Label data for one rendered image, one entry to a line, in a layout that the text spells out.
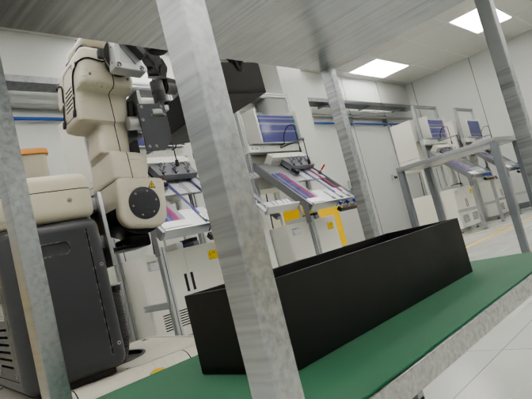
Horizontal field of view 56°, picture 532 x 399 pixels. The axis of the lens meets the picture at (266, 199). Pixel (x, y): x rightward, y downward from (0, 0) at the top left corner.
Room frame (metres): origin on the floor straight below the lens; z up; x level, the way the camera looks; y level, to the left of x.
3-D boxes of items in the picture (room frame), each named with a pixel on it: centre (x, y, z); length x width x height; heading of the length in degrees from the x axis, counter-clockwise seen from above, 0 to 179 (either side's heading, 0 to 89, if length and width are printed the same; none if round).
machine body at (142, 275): (3.61, 0.87, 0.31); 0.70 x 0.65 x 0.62; 138
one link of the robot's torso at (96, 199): (1.67, 0.52, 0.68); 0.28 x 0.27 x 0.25; 39
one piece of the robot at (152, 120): (1.70, 0.38, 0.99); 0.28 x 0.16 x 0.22; 39
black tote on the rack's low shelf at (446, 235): (0.87, -0.11, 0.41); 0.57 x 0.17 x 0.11; 138
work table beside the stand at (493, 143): (3.45, -1.35, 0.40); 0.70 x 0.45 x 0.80; 46
